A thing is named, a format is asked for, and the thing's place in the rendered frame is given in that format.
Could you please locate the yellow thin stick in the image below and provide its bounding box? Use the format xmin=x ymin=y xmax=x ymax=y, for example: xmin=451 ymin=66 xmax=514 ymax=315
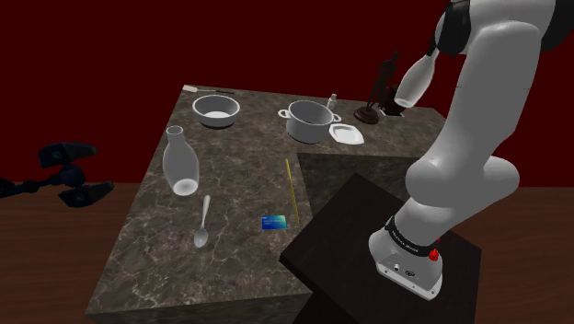
xmin=285 ymin=157 xmax=301 ymax=229

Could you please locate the blue card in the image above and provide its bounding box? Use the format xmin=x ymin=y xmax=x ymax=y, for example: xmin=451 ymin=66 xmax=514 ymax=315
xmin=261 ymin=214 xmax=288 ymax=231

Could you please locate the white small dish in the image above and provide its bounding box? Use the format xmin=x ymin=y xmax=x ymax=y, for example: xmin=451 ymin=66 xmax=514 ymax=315
xmin=328 ymin=123 xmax=365 ymax=146

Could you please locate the grey round bowl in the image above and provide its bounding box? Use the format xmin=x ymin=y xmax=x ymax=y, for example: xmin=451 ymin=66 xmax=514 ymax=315
xmin=191 ymin=94 xmax=241 ymax=131

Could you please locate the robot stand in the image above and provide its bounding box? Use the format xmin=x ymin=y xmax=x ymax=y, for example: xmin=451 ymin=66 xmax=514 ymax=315
xmin=279 ymin=172 xmax=483 ymax=324

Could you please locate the clear glass carafe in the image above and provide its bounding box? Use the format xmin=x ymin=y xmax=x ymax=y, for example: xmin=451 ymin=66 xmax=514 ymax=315
xmin=162 ymin=125 xmax=201 ymax=197

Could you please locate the silver spoon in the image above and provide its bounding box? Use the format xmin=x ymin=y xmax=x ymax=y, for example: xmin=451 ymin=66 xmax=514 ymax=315
xmin=193 ymin=194 xmax=212 ymax=249

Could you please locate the dark human figure statue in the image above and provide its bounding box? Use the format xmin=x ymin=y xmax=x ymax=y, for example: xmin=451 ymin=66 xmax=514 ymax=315
xmin=353 ymin=51 xmax=402 ymax=125

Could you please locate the white bottle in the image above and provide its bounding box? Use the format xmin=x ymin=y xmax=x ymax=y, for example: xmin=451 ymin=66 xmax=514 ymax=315
xmin=393 ymin=46 xmax=441 ymax=110

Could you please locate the dark blue spotlight lamp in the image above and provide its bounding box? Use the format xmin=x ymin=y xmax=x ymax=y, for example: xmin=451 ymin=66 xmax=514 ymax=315
xmin=0 ymin=142 xmax=116 ymax=208

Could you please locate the grey pot with two handles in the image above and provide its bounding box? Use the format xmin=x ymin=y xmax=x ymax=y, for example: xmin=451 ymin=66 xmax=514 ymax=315
xmin=278 ymin=99 xmax=342 ymax=145

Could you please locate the black handled spatula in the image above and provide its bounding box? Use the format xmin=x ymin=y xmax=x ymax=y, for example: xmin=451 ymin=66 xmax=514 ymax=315
xmin=182 ymin=84 xmax=235 ymax=96

